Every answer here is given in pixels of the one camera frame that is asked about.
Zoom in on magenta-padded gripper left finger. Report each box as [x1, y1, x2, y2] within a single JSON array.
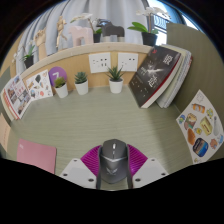
[[59, 144, 102, 190]]

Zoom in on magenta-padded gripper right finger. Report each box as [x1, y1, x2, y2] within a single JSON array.
[[125, 143, 170, 190]]

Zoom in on grey computer mouse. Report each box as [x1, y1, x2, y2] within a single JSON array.
[[98, 138, 130, 185]]

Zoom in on pink mouse pad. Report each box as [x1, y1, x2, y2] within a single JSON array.
[[16, 138, 58, 175]]

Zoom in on white food sticker sheet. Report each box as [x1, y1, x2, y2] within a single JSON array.
[[175, 88, 224, 165]]

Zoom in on small succulent in white pot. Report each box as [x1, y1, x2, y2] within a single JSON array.
[[73, 71, 90, 96], [105, 65, 125, 95], [53, 76, 69, 99]]

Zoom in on black book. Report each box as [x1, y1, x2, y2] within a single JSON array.
[[128, 45, 183, 109]]

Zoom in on red-edged photo magazine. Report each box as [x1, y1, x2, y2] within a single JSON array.
[[2, 74, 33, 120]]

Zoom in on stack of white books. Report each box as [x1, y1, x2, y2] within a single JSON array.
[[155, 43, 194, 110]]

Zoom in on leaning white and brown books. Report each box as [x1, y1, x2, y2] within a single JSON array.
[[0, 87, 16, 123]]

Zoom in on white orchid in black pot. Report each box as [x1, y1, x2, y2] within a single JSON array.
[[12, 39, 37, 70], [69, 12, 103, 44], [127, 5, 172, 47]]

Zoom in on light wooden desk ledge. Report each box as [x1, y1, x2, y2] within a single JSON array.
[[19, 41, 153, 79]]

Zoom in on pink horse figurine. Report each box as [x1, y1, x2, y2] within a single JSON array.
[[68, 25, 95, 48]]

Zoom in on wooden hand model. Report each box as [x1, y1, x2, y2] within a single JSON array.
[[33, 27, 48, 61]]

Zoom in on dark grey horse figurine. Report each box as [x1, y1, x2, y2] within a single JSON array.
[[96, 18, 126, 43]]

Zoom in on dark-framed window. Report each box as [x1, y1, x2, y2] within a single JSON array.
[[143, 0, 201, 46]]

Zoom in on light grey curtain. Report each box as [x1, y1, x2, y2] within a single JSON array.
[[14, 0, 149, 74]]

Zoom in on white wall socket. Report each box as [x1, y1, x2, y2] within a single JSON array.
[[117, 52, 139, 73], [88, 52, 112, 74]]

